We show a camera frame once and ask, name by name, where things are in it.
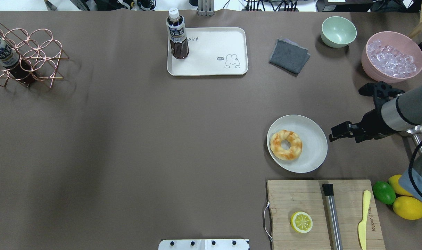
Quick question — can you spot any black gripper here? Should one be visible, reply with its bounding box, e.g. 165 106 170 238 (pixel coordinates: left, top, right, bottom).
329 109 394 143

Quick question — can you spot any twisted glazed donut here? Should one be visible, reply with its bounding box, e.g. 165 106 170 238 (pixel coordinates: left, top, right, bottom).
270 130 303 160

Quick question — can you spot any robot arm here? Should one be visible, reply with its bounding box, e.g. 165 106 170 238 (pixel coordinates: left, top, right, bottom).
329 81 422 201

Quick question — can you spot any cream rabbit tray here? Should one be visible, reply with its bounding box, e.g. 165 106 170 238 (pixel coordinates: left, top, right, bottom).
167 27 248 76

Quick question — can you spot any tea bottle on tray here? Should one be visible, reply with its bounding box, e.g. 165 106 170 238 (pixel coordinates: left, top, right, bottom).
166 8 189 59

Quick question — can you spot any white round plate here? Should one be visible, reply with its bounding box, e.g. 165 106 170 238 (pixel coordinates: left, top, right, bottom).
266 115 328 173

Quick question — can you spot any steel muddler black tip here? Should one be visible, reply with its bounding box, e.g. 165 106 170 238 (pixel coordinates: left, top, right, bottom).
322 183 343 250

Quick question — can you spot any yellow lemon near scoop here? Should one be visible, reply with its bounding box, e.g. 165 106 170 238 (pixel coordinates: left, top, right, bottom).
388 174 413 197

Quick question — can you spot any metal ice scoop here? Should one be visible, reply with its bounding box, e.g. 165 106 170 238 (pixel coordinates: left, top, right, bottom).
400 124 422 147

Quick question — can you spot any green lime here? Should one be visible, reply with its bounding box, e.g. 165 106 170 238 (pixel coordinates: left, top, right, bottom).
372 181 396 205

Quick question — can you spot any pink bowl with ice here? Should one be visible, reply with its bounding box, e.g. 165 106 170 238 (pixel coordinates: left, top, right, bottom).
362 31 422 83

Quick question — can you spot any bamboo cutting board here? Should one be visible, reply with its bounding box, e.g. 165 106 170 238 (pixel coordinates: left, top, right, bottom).
267 180 372 250

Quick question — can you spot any grey folded cloth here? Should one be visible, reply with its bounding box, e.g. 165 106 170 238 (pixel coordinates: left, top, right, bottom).
269 39 310 75

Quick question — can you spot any yellow plastic knife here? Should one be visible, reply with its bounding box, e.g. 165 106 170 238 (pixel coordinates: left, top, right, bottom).
357 190 371 250

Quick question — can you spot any green bowl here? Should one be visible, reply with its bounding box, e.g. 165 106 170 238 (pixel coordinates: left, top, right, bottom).
321 16 357 48

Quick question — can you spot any yellow lemon far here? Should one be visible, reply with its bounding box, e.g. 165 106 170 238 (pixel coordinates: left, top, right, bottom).
393 196 422 220

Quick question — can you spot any half lemon slice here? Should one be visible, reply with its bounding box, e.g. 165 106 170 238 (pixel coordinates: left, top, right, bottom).
290 211 313 234

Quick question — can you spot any tea bottle in rack front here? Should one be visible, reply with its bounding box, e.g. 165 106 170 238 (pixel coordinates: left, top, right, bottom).
0 38 36 85

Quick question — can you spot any aluminium frame post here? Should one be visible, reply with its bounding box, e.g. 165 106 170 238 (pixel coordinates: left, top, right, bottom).
197 0 215 16

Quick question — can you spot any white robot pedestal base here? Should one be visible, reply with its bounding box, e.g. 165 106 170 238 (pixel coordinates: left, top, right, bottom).
158 239 250 250

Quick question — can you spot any copper wire bottle rack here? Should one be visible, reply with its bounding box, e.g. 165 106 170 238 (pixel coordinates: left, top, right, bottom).
0 22 70 88

